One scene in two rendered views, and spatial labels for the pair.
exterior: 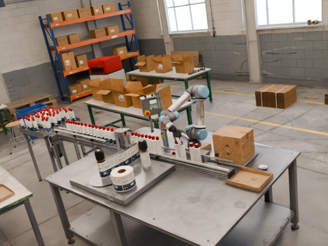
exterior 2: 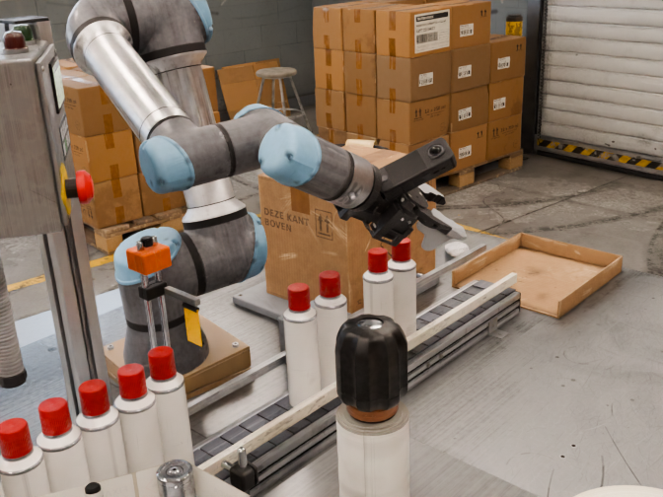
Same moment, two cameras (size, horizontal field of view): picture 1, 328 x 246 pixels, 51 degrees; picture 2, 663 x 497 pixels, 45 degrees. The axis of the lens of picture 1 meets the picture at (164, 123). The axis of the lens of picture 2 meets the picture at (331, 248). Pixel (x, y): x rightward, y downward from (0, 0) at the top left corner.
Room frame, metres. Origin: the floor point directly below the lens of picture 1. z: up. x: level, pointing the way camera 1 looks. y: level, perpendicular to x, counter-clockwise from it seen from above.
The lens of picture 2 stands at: (3.00, 1.02, 1.58)
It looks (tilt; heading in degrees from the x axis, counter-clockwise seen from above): 22 degrees down; 268
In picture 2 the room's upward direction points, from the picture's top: 2 degrees counter-clockwise
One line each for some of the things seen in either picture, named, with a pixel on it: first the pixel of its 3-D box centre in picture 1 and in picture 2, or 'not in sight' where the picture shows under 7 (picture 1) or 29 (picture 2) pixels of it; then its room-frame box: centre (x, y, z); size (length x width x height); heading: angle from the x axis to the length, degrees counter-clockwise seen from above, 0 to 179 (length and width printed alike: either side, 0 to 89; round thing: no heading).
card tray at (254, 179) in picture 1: (249, 178); (538, 271); (2.49, -0.62, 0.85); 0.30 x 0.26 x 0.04; 45
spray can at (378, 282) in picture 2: (192, 153); (379, 306); (2.89, -0.21, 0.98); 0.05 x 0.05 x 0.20
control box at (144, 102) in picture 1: (150, 105); (16, 134); (3.32, 0.11, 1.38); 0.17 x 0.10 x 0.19; 100
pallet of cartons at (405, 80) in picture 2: not in sight; (420, 92); (2.23, -4.20, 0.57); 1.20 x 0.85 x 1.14; 39
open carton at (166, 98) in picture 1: (158, 98); not in sight; (5.04, 0.02, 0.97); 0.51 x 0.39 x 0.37; 133
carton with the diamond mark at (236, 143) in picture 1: (233, 144); (350, 226); (2.91, -0.61, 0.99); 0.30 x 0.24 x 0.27; 46
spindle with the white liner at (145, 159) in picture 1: (144, 154); (373, 437); (2.94, 0.23, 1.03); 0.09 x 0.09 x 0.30
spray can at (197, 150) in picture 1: (197, 153); (402, 294); (2.84, -0.26, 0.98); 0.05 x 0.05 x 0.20
